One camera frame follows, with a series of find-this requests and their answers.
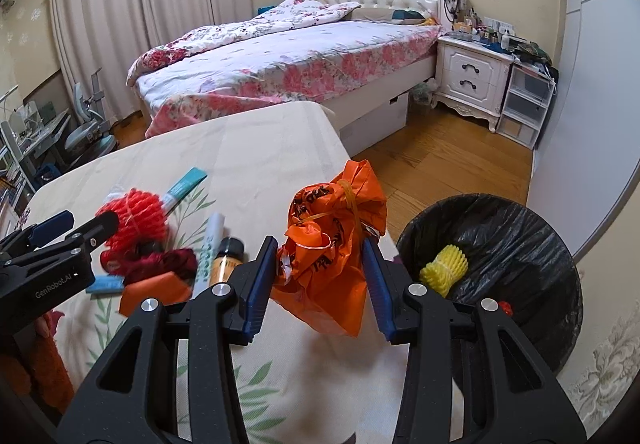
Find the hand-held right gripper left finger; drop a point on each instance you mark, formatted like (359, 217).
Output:
(260, 284)

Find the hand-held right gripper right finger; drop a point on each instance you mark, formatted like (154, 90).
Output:
(380, 289)

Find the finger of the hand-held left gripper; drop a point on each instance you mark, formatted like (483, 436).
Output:
(50, 226)
(97, 229)

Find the amber glass bottle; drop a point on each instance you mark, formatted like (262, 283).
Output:
(226, 264)

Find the red foam fruit net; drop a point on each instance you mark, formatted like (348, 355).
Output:
(137, 219)

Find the white tube with green print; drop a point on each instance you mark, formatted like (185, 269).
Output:
(210, 254)

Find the orange plastic bag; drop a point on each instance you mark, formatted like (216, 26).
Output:
(330, 249)

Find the orange packet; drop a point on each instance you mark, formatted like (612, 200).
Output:
(155, 291)

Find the trash bin with black liner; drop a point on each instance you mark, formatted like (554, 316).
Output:
(520, 244)

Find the person's left forearm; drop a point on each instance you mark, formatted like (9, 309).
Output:
(47, 364)

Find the light blue packet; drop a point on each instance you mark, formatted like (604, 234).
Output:
(104, 285)

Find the yellow foam fruit net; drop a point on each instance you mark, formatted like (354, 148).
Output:
(444, 271)

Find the dark red wrapper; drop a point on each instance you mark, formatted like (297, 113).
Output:
(167, 264)

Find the cluttered grey desk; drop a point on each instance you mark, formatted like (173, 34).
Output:
(30, 139)

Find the grey blue desk chair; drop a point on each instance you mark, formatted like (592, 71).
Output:
(92, 124)

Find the beige leaf print tablecloth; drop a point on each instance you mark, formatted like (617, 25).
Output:
(250, 164)

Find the white under-bed storage box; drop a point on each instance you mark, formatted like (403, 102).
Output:
(375, 121)

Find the clear plastic bag under bed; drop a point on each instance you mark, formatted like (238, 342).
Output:
(424, 91)

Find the floral bed sheet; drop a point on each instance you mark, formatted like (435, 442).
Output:
(310, 59)

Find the white carved nightstand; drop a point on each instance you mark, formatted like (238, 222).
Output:
(472, 74)

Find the clear plastic drawer unit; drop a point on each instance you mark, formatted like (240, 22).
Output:
(525, 104)

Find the floral quilt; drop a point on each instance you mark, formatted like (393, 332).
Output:
(240, 31)

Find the pillow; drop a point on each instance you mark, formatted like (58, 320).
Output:
(385, 14)

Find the cluttered small items on nightstand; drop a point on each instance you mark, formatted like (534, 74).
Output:
(495, 31)

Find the grey wardrobe door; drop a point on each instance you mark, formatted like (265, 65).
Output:
(590, 99)

